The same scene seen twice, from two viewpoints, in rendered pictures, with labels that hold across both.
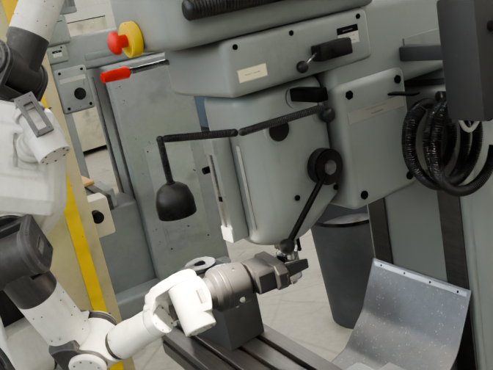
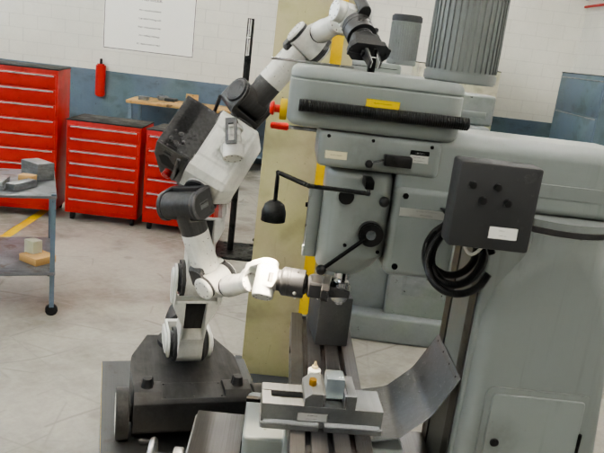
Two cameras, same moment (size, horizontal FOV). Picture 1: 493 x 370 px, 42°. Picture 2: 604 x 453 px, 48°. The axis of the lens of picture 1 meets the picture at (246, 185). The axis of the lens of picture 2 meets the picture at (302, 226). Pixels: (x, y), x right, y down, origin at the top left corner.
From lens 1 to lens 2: 0.99 m
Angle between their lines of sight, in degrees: 26
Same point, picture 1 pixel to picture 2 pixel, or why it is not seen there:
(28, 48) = (262, 91)
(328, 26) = (404, 146)
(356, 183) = (391, 256)
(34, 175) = (223, 164)
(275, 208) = (327, 244)
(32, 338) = not seen: hidden behind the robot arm
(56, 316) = (197, 248)
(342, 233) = not seen: hidden behind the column
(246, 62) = (333, 147)
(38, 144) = (226, 147)
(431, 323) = (433, 391)
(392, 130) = not seen: hidden behind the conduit
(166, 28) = (290, 110)
